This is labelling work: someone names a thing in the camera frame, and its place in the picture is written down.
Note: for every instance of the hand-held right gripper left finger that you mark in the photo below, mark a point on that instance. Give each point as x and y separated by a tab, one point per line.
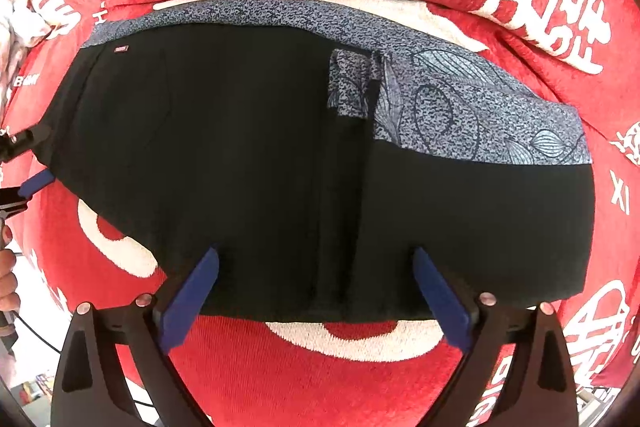
193	292

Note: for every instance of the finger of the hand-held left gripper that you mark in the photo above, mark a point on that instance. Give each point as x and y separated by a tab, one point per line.
24	139
36	183

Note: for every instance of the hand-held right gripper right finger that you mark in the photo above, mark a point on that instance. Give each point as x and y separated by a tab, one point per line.
440	292

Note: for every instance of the black pants with blue floral stripes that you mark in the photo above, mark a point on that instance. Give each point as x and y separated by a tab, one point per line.
240	187

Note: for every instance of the person's left hand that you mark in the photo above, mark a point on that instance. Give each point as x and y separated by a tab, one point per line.
8	272

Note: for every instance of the white floral cloth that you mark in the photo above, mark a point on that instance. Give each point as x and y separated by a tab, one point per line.
18	32

